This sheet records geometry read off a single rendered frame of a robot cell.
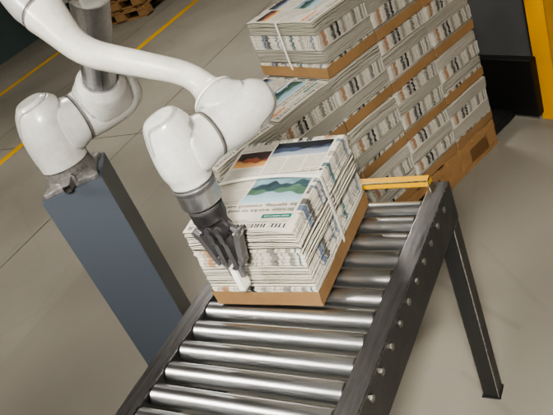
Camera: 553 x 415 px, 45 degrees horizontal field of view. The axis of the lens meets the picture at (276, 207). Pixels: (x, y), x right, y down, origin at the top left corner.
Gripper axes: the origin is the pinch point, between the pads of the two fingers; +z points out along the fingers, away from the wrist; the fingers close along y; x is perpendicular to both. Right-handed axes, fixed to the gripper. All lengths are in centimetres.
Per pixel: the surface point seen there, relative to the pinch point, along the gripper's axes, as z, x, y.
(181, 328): 13.1, 5.1, 20.6
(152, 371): 13.1, 18.6, 20.3
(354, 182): 3.1, -38.3, -13.1
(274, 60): 3, -125, 52
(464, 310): 55, -46, -29
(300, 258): -1.3, -4.6, -14.0
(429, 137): 62, -154, 11
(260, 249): -3.9, -4.2, -5.0
